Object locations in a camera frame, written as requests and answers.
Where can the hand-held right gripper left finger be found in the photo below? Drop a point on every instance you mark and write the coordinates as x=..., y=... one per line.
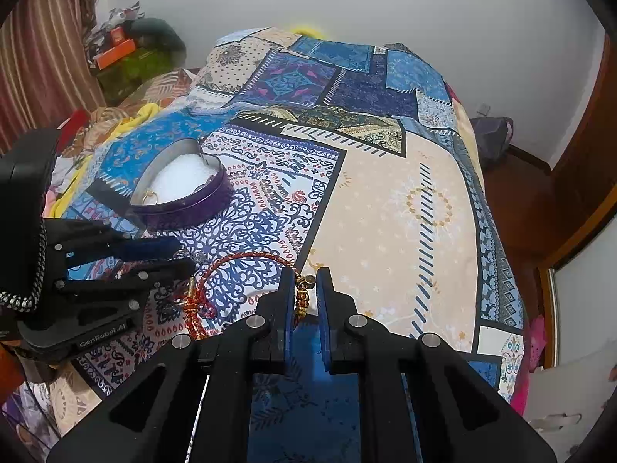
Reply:
x=288, y=316

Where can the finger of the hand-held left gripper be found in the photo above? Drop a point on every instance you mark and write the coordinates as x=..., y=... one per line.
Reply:
x=166, y=272
x=144, y=248

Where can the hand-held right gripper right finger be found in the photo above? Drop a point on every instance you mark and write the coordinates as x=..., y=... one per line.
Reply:
x=324, y=316

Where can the small silver jewelry piece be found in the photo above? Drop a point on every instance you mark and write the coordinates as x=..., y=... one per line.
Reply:
x=196, y=256

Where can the purple heart-shaped tin box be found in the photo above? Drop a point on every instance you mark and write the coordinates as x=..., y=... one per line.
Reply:
x=202, y=205

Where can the red cloth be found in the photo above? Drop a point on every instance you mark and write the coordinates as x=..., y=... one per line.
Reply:
x=74, y=123

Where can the patchwork printed bedsheet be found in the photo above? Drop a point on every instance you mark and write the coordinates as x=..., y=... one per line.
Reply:
x=395, y=212

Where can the striped brown curtain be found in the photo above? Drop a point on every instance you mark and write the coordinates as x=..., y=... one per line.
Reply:
x=43, y=48

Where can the yellow cloth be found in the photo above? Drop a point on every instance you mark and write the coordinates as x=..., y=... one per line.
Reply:
x=144, y=112

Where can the orange cardboard box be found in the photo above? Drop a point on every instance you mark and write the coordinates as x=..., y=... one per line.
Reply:
x=113, y=54

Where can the green bag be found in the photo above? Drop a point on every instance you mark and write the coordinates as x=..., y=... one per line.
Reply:
x=140, y=70

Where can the orange floral cloth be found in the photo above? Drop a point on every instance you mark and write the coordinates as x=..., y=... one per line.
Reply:
x=166, y=84

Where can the pink cloth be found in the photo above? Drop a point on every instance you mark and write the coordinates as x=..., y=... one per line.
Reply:
x=532, y=347

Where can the purple bag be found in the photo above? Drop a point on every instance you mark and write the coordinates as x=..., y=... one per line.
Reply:
x=492, y=140

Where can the white plastic item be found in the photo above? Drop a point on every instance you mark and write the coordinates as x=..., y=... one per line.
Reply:
x=569, y=395

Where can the wooden door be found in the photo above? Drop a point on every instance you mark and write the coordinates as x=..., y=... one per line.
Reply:
x=590, y=164

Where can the white wall socket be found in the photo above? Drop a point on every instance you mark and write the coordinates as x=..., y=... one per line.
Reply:
x=483, y=108

